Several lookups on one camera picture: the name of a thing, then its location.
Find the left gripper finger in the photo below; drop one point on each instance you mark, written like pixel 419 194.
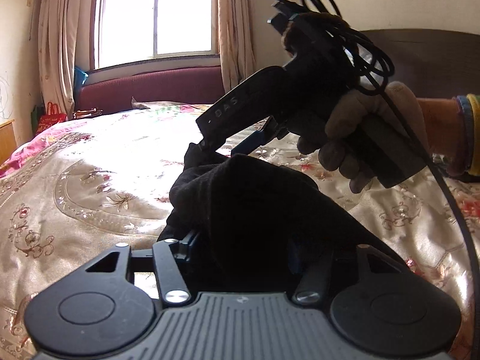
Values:
pixel 185 247

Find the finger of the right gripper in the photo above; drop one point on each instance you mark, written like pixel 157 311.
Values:
pixel 258 138

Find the black pants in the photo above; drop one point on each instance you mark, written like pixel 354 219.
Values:
pixel 260 225

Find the right hand brown glove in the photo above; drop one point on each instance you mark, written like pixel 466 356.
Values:
pixel 347 114

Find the maroon upholstered bench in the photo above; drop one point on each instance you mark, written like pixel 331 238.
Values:
pixel 192 85

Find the beige right curtain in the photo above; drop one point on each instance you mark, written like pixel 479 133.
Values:
pixel 237 60

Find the beige curtain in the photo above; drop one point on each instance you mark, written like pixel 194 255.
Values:
pixel 63 43
pixel 237 60

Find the floral satin bedspread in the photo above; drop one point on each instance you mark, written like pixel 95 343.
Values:
pixel 83 186

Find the window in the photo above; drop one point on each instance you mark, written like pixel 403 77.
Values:
pixel 133 31

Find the blue bag by bench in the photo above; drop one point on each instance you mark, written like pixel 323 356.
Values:
pixel 80 77

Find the red shopping bag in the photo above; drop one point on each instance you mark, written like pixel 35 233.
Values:
pixel 51 116

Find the wooden bedside cabinet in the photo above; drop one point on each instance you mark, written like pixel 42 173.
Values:
pixel 7 140

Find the beige left curtain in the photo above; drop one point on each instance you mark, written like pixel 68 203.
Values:
pixel 63 43

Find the right forearm with bracelets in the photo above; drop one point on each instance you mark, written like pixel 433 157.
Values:
pixel 450 131

